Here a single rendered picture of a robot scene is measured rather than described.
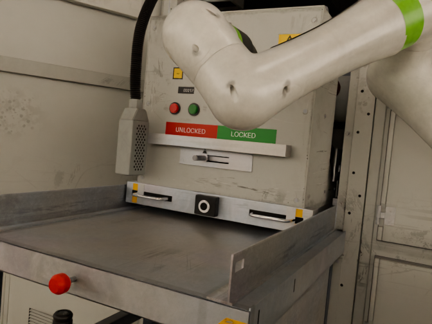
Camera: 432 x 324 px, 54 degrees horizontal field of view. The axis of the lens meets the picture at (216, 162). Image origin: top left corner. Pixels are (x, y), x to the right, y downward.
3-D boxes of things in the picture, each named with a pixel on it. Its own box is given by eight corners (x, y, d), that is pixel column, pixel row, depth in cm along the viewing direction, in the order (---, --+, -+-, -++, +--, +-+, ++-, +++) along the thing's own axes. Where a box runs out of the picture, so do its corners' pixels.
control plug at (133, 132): (128, 175, 109) (134, 107, 109) (114, 173, 112) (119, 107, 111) (147, 175, 116) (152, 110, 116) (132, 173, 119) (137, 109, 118)
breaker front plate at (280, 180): (301, 214, 99) (321, 6, 97) (134, 187, 121) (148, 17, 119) (302, 213, 100) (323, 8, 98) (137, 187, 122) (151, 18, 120)
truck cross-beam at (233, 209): (310, 235, 98) (313, 209, 98) (125, 201, 123) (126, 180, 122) (315, 232, 103) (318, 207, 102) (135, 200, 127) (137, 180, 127)
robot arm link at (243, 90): (344, 25, 83) (371, -21, 74) (385, 69, 80) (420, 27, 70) (188, 101, 70) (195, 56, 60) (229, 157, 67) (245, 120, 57)
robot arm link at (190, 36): (182, -26, 64) (136, 28, 68) (230, 32, 60) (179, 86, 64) (223, 4, 76) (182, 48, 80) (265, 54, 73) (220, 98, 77)
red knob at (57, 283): (60, 298, 65) (61, 278, 65) (45, 293, 67) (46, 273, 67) (81, 290, 69) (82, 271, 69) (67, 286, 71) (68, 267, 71)
